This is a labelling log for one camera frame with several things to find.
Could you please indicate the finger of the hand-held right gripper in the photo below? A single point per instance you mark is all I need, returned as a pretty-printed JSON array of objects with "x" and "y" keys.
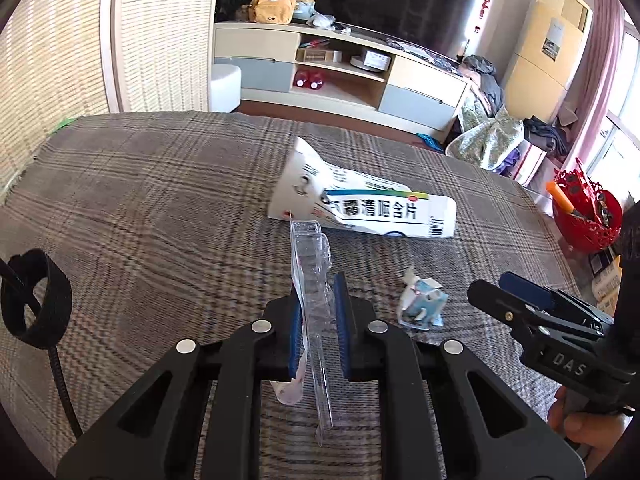
[
  {"x": 500, "y": 305},
  {"x": 525, "y": 287}
]

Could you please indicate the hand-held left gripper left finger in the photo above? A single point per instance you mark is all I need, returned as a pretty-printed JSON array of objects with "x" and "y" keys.
[{"x": 295, "y": 340}]

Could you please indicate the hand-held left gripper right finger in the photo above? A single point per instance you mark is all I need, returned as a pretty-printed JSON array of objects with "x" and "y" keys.
[{"x": 341, "y": 330}]

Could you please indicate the clear plastic blister pack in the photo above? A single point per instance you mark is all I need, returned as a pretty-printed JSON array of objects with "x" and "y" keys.
[{"x": 317, "y": 280}]

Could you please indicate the person's right hand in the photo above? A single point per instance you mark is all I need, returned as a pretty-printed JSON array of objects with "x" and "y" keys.
[{"x": 585, "y": 435}]

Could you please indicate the crumpled blue white wrapper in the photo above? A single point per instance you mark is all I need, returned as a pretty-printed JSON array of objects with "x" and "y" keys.
[{"x": 420, "y": 305}]

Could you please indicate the red openwork basket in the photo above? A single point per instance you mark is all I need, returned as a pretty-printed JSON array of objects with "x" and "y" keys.
[{"x": 585, "y": 230}]

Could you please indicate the white medicine box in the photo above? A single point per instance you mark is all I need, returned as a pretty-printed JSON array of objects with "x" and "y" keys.
[{"x": 350, "y": 205}]

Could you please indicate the dark garment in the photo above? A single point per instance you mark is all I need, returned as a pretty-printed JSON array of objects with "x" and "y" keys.
[{"x": 545, "y": 135}]

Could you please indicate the green floral cloth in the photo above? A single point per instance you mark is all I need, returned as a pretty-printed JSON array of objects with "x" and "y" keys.
[{"x": 490, "y": 135}]

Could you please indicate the blue cloth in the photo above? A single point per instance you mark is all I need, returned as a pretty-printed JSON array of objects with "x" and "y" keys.
[{"x": 431, "y": 142}]

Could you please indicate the window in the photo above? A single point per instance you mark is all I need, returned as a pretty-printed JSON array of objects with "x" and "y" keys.
[{"x": 617, "y": 125}]

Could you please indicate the brown plaid cloth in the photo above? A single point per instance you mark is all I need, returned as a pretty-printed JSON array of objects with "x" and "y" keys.
[{"x": 150, "y": 210}]

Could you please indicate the grey clothes pile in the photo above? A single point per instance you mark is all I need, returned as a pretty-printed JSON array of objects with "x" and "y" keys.
[{"x": 482, "y": 72}]

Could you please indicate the cream tall cabinet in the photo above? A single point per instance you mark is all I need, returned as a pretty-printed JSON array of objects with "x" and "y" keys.
[{"x": 540, "y": 60}]

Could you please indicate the cream television cabinet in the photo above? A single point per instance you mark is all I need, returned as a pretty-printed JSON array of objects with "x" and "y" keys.
[{"x": 415, "y": 85}]

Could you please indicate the pink curtain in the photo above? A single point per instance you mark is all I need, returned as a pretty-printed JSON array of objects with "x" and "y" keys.
[{"x": 607, "y": 60}]

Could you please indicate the red bottle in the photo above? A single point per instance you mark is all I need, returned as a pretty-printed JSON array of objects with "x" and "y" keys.
[
  {"x": 317, "y": 80},
  {"x": 301, "y": 80}
]

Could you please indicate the white round stool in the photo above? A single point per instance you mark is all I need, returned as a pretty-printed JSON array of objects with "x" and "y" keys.
[{"x": 225, "y": 87}]

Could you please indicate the brown cardboard box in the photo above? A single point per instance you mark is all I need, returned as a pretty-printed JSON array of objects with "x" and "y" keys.
[{"x": 317, "y": 55}]

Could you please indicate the black television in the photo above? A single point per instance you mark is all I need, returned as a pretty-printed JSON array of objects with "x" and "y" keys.
[{"x": 395, "y": 0}]

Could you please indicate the yellow bag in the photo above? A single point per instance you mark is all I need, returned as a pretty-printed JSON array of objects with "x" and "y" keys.
[{"x": 270, "y": 5}]

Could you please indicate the woven panel sliding door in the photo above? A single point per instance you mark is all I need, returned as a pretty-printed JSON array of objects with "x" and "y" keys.
[{"x": 60, "y": 60}]

